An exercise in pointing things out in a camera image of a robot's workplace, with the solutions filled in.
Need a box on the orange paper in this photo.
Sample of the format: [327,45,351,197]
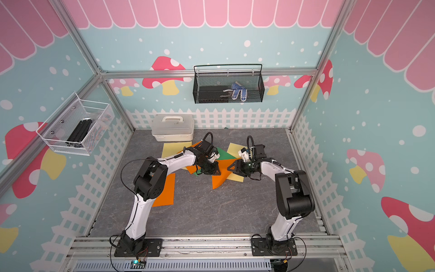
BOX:
[185,165,200,175]
[152,173,176,207]
[212,159,237,189]

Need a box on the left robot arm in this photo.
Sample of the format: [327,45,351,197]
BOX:
[109,132,220,258]

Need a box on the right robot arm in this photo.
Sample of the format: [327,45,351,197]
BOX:
[228,136,316,257]

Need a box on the large green paper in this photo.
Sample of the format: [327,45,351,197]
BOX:
[195,147,235,176]

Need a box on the right yellow paper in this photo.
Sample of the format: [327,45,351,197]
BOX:
[227,143,245,182]

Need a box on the white plastic storage box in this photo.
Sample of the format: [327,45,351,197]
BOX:
[151,113,194,142]

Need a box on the blue white item in basket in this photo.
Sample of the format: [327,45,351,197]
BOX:
[222,82,248,102]

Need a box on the black box in white basket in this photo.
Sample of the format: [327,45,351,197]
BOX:
[65,119,93,148]

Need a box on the small green circuit board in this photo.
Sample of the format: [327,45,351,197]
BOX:
[130,259,147,270]

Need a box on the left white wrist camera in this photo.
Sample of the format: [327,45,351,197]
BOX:
[208,151,220,163]

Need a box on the black wire wall basket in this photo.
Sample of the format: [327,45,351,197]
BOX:
[193,63,265,104]

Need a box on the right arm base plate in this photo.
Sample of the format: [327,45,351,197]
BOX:
[250,236,298,257]

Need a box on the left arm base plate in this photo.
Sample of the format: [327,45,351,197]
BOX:
[114,236,163,258]

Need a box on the white wire wall basket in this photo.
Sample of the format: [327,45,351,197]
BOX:
[36,93,115,156]

